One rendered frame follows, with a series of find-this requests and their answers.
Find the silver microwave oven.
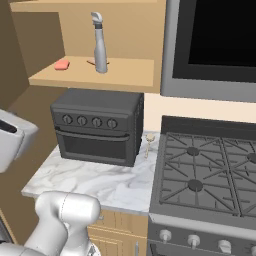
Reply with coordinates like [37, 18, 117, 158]
[160, 0, 256, 104]

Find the toaster oven door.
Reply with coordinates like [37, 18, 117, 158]
[54, 129, 132, 162]

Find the dark grey toaster oven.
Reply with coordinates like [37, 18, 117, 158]
[50, 87, 145, 168]

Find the open wooden wall cabinet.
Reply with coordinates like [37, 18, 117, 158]
[9, 0, 168, 95]

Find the toaster oven door handle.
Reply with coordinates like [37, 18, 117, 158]
[54, 129, 131, 142]

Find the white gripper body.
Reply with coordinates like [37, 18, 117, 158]
[0, 127, 39, 174]

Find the pink bar soap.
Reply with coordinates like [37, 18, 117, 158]
[54, 59, 71, 71]

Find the grey spray bottle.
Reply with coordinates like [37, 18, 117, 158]
[90, 11, 109, 74]

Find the pale wooden spoon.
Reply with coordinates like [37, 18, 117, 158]
[144, 133, 156, 160]

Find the wooden drawer front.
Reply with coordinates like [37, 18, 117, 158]
[87, 208, 150, 238]

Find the toaster oven knob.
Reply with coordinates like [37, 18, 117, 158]
[91, 116, 103, 128]
[106, 118, 119, 130]
[62, 114, 74, 125]
[76, 115, 88, 127]

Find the grey gas stove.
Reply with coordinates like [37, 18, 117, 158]
[147, 114, 256, 256]

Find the wooden base cabinet door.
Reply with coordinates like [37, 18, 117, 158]
[87, 234, 148, 256]

